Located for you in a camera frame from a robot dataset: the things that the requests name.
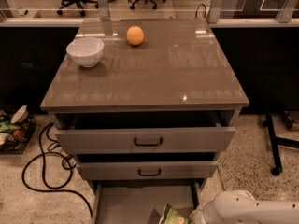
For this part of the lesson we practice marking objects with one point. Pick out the black rolling stand base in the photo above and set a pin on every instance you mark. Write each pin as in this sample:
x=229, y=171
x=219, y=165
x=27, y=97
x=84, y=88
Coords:
x=275, y=141

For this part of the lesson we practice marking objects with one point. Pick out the grey drawer cabinet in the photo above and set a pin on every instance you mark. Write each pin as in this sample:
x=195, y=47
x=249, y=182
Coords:
x=178, y=77

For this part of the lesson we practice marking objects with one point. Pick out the green snack bag in basket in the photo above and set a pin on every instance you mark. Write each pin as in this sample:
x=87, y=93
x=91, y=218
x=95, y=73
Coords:
x=8, y=127

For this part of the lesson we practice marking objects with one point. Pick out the white ceramic bowl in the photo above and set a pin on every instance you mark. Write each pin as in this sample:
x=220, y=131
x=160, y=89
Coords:
x=86, y=51

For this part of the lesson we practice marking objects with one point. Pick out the bottom grey drawer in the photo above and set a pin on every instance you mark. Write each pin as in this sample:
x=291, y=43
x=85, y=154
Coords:
x=143, y=202

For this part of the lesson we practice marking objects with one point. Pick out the white bowl in basket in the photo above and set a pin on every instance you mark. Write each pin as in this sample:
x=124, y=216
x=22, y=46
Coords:
x=20, y=115

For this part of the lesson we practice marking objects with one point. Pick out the top grey drawer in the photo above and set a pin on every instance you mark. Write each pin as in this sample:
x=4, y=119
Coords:
x=212, y=138

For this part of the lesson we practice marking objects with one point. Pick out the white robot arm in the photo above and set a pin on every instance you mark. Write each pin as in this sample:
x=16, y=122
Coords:
x=240, y=207

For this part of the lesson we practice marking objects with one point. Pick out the orange fruit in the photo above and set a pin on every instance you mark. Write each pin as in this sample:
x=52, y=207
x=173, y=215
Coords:
x=135, y=36

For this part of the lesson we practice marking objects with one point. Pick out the grey drawer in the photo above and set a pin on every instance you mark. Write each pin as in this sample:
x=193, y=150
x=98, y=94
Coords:
x=143, y=202
x=212, y=138
x=141, y=166

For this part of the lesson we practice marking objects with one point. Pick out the black wire basket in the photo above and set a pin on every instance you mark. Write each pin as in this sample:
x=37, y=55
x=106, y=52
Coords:
x=16, y=141

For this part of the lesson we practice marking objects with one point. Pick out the green jalapeno chip bag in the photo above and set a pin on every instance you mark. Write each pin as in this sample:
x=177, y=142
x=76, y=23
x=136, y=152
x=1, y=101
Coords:
x=173, y=216

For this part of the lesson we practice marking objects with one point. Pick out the middle grey drawer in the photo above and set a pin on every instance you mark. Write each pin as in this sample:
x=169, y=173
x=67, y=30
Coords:
x=141, y=166

